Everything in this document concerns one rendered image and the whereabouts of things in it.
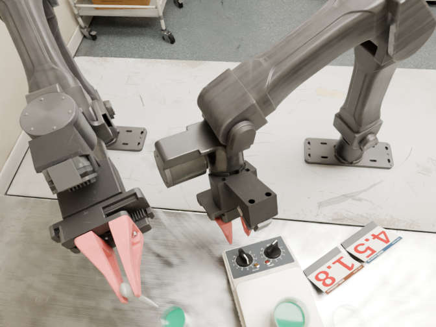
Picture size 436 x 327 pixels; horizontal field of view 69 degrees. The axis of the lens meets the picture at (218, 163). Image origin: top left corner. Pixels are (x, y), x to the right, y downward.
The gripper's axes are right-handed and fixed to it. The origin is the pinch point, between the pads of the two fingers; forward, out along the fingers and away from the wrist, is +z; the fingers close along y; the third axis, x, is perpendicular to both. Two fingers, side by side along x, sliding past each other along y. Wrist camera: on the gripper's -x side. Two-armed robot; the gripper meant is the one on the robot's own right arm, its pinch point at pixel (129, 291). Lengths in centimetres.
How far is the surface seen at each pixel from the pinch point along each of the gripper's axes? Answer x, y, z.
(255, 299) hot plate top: 23.3, 13.7, 4.2
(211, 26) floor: 123, 91, -189
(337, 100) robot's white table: 32, 58, -30
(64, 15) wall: 99, -5, -224
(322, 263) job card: 31.7, 29.6, 3.6
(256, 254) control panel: 27.7, 18.3, -3.2
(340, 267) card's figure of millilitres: 29.9, 31.5, 5.9
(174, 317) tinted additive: 29.6, -0.3, -0.3
